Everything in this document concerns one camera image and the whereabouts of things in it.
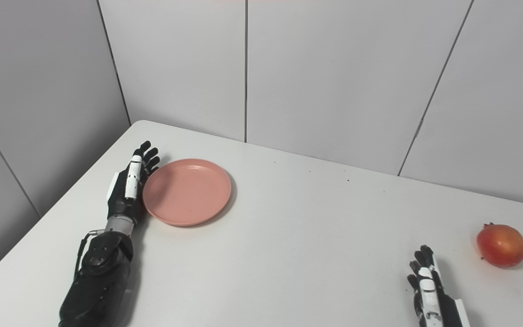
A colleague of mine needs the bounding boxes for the red pomegranate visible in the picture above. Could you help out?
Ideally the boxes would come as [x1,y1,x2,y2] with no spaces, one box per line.
[476,222,523,268]

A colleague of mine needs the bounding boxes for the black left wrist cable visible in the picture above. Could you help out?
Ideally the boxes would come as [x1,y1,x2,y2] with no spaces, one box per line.
[73,229,105,280]

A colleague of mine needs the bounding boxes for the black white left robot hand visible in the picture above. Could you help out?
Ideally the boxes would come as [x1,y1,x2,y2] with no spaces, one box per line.
[107,140,161,225]

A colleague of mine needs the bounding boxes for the pink round plate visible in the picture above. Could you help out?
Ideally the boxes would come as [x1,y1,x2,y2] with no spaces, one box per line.
[142,158,232,227]

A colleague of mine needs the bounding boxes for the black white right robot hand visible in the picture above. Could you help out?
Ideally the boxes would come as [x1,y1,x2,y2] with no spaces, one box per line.
[407,245,471,327]

